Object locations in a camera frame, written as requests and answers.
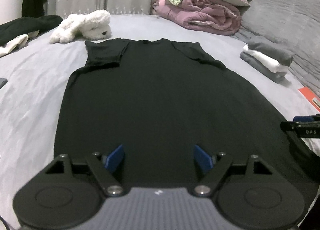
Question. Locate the black crumpled garment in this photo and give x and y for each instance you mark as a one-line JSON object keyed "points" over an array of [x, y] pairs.
{"points": [[27, 26]]}

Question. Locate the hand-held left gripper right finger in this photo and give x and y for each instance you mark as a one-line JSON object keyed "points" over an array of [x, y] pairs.
{"points": [[203, 158]]}

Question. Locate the pink folded quilt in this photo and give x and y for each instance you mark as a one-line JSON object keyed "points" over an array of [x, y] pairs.
{"points": [[200, 17]]}

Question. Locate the white folded shirt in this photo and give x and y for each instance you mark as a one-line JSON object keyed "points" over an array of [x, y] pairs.
{"points": [[265, 62]]}

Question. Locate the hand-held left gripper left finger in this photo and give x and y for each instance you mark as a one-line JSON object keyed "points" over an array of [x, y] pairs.
{"points": [[115, 158]]}

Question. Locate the white plush dog toy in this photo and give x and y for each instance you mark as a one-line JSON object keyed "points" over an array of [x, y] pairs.
{"points": [[85, 26]]}

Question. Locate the grey folded cloth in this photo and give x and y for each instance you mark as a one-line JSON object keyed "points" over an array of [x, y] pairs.
{"points": [[2, 83]]}

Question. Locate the orange card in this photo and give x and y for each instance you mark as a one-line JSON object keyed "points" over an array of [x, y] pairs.
{"points": [[310, 97]]}

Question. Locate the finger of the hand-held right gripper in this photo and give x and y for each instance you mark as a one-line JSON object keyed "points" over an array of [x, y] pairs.
{"points": [[305, 118]]}

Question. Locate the dark grey folded shirt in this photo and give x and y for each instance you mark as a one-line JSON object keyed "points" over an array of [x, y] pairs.
{"points": [[272, 49]]}

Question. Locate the white crumpled cloth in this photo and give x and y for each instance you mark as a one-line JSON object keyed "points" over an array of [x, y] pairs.
{"points": [[12, 44]]}

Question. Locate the grey bed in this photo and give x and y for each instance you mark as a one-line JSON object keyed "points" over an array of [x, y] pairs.
{"points": [[32, 89]]}

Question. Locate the black t-shirt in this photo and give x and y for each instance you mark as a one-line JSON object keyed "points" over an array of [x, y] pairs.
{"points": [[160, 95]]}

